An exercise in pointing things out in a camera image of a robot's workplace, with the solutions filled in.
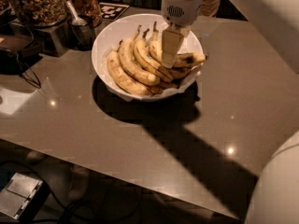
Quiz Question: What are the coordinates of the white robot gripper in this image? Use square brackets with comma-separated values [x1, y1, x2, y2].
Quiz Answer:
[161, 0, 203, 68]

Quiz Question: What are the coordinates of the spotted banana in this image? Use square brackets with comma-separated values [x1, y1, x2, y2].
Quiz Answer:
[149, 22, 207, 68]

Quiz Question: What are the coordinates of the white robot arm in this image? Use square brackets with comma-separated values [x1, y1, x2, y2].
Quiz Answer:
[162, 0, 299, 224]

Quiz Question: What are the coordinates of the white paper bowl liner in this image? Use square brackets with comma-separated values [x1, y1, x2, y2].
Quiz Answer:
[99, 17, 203, 102]

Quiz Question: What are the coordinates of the middle yellow banana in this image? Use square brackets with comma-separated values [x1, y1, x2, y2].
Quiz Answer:
[134, 29, 173, 83]

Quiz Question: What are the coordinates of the yellow banana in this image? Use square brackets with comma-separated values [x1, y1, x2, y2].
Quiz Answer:
[134, 29, 173, 83]
[107, 46, 153, 96]
[118, 25, 160, 86]

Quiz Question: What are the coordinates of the lower hidden banana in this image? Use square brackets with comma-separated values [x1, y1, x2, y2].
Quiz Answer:
[149, 67, 191, 94]

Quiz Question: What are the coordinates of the leftmost yellow banana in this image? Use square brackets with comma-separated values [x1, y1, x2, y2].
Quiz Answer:
[107, 46, 153, 96]

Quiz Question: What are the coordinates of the white bowl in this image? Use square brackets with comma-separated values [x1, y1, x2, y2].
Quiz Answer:
[92, 14, 201, 102]

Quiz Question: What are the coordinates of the person in beige pants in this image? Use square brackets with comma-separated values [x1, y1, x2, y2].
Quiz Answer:
[200, 0, 221, 17]

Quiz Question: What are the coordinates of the black white marker tag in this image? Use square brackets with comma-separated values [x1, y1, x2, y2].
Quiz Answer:
[100, 2, 129, 21]

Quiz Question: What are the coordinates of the black cup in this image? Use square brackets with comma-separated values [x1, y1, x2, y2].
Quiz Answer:
[67, 15, 95, 51]

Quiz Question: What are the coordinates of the white plastic spoon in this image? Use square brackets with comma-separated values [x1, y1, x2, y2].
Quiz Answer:
[64, 0, 87, 26]

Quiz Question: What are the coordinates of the small glass granola jar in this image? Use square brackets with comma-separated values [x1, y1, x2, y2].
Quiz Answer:
[72, 0, 102, 27]

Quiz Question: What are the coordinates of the metal jar stand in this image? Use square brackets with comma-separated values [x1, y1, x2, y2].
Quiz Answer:
[33, 21, 69, 57]

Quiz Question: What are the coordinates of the large glass nut jar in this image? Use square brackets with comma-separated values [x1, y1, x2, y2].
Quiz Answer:
[9, 0, 67, 27]

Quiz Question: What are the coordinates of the grey metal box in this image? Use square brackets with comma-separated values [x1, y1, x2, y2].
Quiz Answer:
[0, 173, 43, 220]

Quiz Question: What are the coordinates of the black device with cable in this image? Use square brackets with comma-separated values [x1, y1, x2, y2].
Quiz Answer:
[0, 21, 43, 90]

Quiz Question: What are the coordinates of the black floor cable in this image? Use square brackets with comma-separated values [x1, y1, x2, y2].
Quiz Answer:
[0, 161, 141, 224]

